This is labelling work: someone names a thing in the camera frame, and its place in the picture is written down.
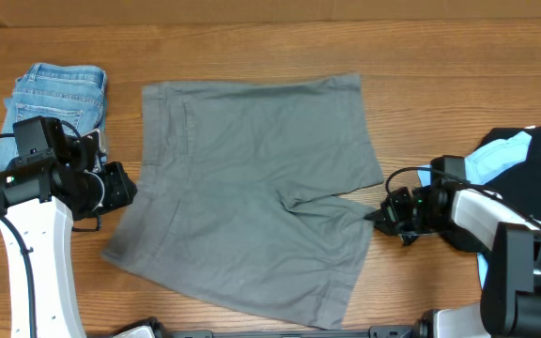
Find grey shorts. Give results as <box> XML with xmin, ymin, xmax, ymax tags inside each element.
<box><xmin>102</xmin><ymin>74</ymin><xmax>383</xmax><ymax>330</ymax></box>

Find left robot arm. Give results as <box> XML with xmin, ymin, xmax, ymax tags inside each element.
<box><xmin>0</xmin><ymin>115</ymin><xmax>137</xmax><ymax>337</ymax></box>

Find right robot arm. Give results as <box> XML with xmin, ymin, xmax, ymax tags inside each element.
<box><xmin>365</xmin><ymin>156</ymin><xmax>541</xmax><ymax>337</ymax></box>

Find light blue shirt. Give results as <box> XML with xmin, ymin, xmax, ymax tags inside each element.
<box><xmin>416</xmin><ymin>131</ymin><xmax>533</xmax><ymax>287</ymax></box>

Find folded blue jeans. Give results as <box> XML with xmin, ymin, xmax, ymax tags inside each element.
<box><xmin>0</xmin><ymin>62</ymin><xmax>109</xmax><ymax>171</ymax></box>

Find black garment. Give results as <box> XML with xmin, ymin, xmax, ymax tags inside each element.
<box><xmin>439</xmin><ymin>118</ymin><xmax>541</xmax><ymax>254</ymax></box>

